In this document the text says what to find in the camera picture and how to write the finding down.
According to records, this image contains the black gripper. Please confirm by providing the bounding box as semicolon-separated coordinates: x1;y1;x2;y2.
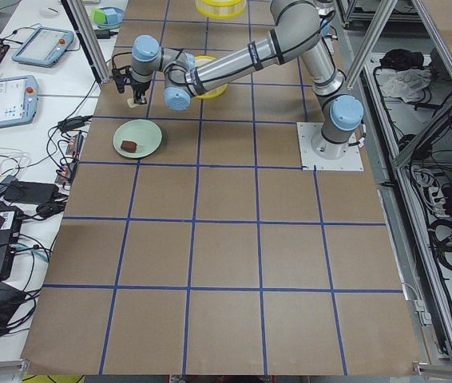
130;68;151;105

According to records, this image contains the upper blue teach pendant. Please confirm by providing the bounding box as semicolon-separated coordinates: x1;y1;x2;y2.
12;27;74;67

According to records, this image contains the black power adapter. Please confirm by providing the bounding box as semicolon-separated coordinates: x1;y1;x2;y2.
3;180;59;204

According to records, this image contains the blue foam block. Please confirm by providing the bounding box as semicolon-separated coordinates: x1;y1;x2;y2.
103;8;119;24

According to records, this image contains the brown steamed bun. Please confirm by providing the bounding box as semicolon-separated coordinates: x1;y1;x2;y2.
121;140;137;153

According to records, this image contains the green foam block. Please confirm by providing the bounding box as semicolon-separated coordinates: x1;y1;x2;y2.
91;9;107;24

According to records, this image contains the lower blue teach pendant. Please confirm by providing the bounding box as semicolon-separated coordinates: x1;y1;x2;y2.
0;75;38;128

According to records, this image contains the yellow steamer layer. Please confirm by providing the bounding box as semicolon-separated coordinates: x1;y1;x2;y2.
193;55;228;99
194;0;247;20

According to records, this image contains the light green plate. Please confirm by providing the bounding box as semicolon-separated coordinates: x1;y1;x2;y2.
113;119;162;159

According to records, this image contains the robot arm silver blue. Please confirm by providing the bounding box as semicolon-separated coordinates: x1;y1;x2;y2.
115;1;364;160

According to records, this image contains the white cloth pile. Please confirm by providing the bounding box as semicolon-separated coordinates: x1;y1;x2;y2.
381;69;432;103

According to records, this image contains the small black power brick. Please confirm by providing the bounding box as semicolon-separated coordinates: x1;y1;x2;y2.
94;30;111;39

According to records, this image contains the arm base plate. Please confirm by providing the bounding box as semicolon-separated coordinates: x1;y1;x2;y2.
296;122;364;172

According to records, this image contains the blue teach pendant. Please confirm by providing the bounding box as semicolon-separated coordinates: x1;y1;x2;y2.
0;75;38;128
12;27;74;67

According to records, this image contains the aluminium frame post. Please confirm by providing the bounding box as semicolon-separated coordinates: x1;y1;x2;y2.
61;0;111;87

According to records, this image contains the white steamed bun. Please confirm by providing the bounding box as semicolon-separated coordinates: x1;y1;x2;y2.
127;98;139;109

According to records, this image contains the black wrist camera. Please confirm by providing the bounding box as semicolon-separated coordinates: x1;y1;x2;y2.
111;52;131;93

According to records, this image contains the blue plate with blocks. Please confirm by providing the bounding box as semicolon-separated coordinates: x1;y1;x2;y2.
91;6;125;30

